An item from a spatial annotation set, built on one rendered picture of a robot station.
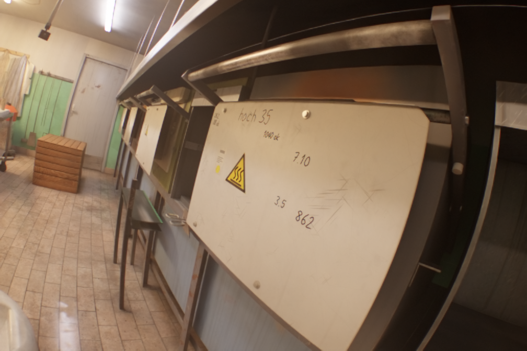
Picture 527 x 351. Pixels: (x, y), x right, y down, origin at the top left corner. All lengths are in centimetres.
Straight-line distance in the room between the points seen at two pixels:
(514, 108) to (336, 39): 31
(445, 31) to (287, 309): 46
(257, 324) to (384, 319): 46
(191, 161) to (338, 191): 103
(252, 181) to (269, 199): 7
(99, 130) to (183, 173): 395
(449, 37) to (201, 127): 121
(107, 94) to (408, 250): 507
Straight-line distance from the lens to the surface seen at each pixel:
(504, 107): 45
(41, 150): 365
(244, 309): 89
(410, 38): 28
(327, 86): 62
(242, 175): 56
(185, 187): 134
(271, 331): 81
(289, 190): 44
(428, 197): 45
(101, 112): 513
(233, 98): 90
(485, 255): 106
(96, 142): 517
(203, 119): 131
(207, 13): 61
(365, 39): 30
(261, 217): 49
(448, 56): 28
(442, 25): 26
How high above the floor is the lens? 121
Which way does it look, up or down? level
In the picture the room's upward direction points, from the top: 15 degrees clockwise
